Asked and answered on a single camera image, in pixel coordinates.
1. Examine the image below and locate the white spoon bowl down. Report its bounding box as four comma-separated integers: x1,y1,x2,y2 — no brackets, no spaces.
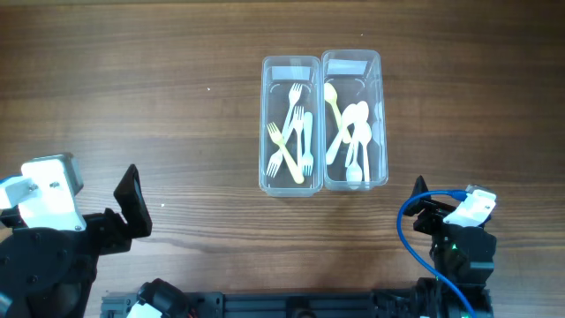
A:
346,133,363,184

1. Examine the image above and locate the white spoon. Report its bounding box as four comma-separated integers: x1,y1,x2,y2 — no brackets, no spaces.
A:
326,103,358,165
358,122,372,182

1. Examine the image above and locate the white spoon crosswise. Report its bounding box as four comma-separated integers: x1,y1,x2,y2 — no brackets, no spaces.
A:
345,101,369,168

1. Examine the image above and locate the light blue plastic fork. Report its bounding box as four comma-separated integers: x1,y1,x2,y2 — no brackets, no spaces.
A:
303,112,313,176

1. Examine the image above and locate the yellow plastic spoon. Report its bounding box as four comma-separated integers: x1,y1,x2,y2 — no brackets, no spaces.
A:
323,82,342,128

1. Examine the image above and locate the clear plastic fork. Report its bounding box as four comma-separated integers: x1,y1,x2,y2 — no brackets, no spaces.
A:
293,106,304,170

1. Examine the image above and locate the yellow plastic fork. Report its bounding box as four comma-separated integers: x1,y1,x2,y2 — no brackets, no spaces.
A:
267,122,305,184

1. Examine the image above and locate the white plastic fork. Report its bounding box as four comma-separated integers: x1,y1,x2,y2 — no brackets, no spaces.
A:
266,82,304,179

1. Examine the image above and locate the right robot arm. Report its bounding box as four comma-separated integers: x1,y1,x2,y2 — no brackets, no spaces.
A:
396,177,497,317

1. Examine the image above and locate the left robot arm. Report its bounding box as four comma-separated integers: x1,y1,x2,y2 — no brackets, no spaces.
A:
1,164,152,317

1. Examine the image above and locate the right clear plastic container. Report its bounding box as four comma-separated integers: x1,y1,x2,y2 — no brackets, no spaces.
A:
321,49,388,191

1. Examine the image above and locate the clear plastic container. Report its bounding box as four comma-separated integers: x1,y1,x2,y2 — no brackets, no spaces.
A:
259,56,326,197
321,49,388,191

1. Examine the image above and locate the left clear plastic container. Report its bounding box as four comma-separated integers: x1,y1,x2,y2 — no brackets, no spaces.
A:
259,56,326,197

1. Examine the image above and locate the right blue cable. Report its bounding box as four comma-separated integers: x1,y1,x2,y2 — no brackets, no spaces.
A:
395,189,478,318

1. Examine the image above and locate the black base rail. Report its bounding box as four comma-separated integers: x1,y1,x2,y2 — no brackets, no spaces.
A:
100,278,493,318

